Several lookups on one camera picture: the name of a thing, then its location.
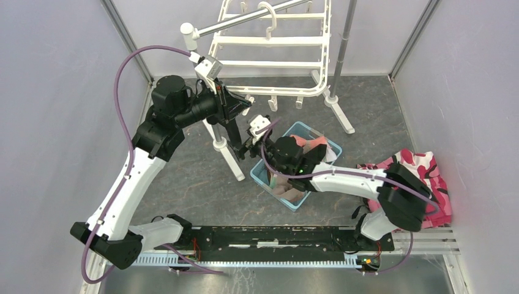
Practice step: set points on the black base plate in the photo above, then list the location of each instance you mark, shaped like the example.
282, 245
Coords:
277, 243

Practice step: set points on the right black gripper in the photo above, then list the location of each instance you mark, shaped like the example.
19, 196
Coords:
252, 148

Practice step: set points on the black sock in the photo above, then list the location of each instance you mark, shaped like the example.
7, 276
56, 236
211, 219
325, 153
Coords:
235, 139
316, 154

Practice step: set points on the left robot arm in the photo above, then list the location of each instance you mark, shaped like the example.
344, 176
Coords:
175, 106

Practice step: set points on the white sock drying rack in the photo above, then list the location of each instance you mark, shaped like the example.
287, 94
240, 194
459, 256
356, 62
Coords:
287, 38

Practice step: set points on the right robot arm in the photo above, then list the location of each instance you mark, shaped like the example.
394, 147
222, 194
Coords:
402, 196

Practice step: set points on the pink camouflage cloth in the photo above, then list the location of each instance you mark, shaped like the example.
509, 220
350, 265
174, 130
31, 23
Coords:
424, 167

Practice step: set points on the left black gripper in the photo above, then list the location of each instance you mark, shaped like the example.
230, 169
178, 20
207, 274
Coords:
228, 103

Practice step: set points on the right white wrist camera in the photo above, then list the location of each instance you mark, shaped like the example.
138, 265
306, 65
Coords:
257, 128

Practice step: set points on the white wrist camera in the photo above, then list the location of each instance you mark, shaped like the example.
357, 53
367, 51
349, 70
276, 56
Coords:
257, 128
207, 68

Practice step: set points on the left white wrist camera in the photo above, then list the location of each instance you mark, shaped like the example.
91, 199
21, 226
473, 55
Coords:
207, 68

